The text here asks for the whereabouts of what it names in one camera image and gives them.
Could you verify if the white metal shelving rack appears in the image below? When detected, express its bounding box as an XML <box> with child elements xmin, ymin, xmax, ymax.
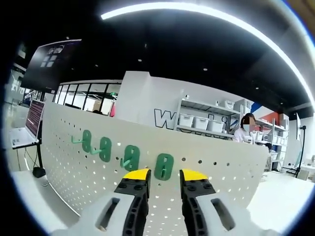
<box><xmin>173</xmin><ymin>96</ymin><xmax>289</xmax><ymax>171</ymax></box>

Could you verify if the row of white storage bins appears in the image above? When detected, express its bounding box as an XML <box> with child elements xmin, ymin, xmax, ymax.
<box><xmin>179</xmin><ymin>98</ymin><xmax>287</xmax><ymax>148</ymax></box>

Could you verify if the open silver laptop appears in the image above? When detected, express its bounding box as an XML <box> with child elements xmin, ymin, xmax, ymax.
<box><xmin>9</xmin><ymin>99</ymin><xmax>46</xmax><ymax>149</ymax></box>

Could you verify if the long ceiling light strip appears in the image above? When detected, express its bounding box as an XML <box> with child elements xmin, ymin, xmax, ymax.
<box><xmin>100</xmin><ymin>1</ymin><xmax>315</xmax><ymax>109</ymax></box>

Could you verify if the large black wall display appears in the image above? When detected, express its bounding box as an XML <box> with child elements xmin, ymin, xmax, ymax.
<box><xmin>20</xmin><ymin>38</ymin><xmax>83</xmax><ymax>93</ymax></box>

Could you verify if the green hook assembly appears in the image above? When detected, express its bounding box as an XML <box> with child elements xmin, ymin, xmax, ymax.
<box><xmin>120</xmin><ymin>145</ymin><xmax>139</xmax><ymax>172</ymax></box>
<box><xmin>71</xmin><ymin>129</ymin><xmax>93</xmax><ymax>154</ymax></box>
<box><xmin>89</xmin><ymin>136</ymin><xmax>112</xmax><ymax>164</ymax></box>
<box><xmin>154</xmin><ymin>152</ymin><xmax>175</xmax><ymax>181</ymax></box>

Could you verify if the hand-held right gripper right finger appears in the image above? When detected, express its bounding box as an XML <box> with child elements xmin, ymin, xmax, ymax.
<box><xmin>179</xmin><ymin>169</ymin><xmax>279</xmax><ymax>236</ymax></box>

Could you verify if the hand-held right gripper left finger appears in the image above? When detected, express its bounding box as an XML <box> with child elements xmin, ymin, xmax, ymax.
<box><xmin>53</xmin><ymin>169</ymin><xmax>151</xmax><ymax>236</ymax></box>

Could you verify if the white pegboard mounting plate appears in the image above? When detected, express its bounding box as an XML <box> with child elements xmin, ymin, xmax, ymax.
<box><xmin>40</xmin><ymin>101</ymin><xmax>269</xmax><ymax>236</ymax></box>

